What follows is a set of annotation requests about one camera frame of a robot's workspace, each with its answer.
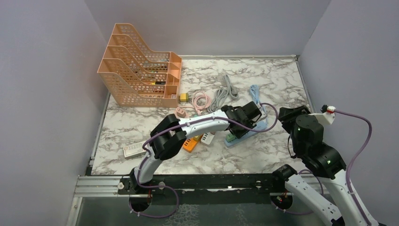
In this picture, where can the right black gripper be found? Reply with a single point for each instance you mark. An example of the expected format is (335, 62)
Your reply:
(287, 116)

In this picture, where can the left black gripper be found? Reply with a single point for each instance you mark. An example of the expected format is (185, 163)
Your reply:
(237, 135)

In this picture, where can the yellow adapter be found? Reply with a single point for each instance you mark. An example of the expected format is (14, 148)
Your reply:
(184, 97)

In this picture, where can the pink plug adapter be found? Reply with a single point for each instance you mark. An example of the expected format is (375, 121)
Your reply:
(180, 112)

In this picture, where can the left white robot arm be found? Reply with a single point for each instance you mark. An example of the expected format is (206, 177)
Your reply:
(169, 136)

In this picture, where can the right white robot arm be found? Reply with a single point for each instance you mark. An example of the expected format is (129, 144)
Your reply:
(327, 165)

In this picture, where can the blue power strip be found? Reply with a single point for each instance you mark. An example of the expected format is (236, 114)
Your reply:
(261, 125)

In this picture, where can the white power strip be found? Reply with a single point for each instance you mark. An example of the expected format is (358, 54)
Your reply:
(207, 139)

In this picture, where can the orange power strip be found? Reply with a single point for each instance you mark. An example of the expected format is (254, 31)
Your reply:
(191, 143)

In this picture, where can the orange mesh file organizer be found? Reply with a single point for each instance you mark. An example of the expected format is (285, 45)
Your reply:
(137, 76)

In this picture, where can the white red labelled box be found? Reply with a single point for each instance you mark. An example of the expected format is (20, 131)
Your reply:
(133, 150)

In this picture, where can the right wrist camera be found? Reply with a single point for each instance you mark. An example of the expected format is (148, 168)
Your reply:
(327, 115)

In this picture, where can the black mounting rail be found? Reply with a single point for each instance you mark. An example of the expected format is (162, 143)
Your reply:
(202, 189)

